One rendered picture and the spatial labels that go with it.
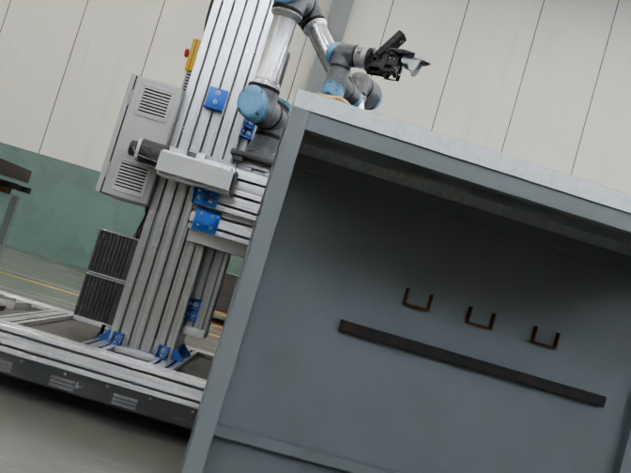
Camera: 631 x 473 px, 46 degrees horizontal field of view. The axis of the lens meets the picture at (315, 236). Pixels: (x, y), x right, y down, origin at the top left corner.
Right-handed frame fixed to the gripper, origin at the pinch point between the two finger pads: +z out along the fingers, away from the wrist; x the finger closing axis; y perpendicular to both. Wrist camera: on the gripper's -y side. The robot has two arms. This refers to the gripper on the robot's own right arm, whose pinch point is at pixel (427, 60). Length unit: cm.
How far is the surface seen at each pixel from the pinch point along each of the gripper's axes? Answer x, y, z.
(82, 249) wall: -567, 47, -611
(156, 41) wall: -531, -250, -602
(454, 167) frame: 58, 55, 38
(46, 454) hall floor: 37, 152, -53
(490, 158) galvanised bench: 56, 50, 45
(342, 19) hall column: -587, -350, -374
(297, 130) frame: 76, 61, 8
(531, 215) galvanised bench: -13, 40, 44
